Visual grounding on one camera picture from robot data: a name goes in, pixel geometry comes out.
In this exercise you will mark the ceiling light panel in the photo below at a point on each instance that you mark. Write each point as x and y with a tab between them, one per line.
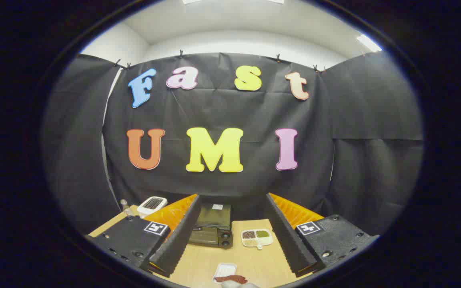
368	42

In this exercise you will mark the white divided dish of beans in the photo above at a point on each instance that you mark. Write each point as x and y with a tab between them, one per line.
256	236

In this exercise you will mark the red raw meat piece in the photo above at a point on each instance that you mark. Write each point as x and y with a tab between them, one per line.
230	278

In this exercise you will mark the white slotted plastic tray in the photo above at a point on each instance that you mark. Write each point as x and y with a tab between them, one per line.
224	268

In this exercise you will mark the white bread toaster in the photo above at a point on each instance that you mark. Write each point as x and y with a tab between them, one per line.
150	204

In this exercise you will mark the small glass bottle orange label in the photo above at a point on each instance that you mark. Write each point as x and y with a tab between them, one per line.
125	206

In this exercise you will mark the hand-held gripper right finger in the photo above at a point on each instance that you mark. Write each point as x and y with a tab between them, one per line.
288	240

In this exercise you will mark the black toaster oven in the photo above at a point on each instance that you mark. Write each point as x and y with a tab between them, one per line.
214	218

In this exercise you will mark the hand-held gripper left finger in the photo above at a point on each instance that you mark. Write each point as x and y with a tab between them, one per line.
178	244

